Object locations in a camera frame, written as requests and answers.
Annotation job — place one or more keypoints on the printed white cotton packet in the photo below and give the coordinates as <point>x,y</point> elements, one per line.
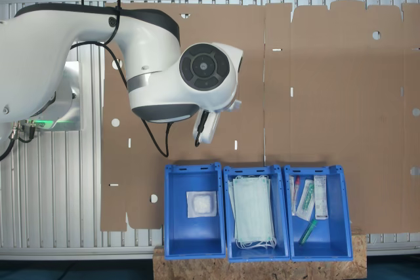
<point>235,105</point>

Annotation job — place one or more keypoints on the clear-faced cotton packet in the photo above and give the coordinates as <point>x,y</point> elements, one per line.
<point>201,204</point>

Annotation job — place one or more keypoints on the blue bin with cotton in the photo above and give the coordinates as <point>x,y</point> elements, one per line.
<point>193,237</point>

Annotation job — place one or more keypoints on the white face mask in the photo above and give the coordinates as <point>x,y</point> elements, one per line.
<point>252,208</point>
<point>230,201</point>

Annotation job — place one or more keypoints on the brown cardboard sheet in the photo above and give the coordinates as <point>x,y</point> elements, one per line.
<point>131,168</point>
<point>344,112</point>

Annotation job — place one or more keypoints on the red-capped swab packet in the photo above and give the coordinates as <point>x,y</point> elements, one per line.
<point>294,194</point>

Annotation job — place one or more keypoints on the blue bin with masks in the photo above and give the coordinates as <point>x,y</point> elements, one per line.
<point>282,214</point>

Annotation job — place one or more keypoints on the green item clear packet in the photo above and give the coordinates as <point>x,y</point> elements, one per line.
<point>306,201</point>

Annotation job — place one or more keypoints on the long printed white packet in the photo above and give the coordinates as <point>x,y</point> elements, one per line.
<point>321,198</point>

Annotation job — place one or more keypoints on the loose green tube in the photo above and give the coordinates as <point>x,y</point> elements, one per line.
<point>308,232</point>

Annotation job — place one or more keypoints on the chipboard block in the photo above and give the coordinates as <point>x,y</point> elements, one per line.
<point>262,270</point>

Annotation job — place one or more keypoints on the blue bin with tubes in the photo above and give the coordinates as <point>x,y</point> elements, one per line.
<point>334,227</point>

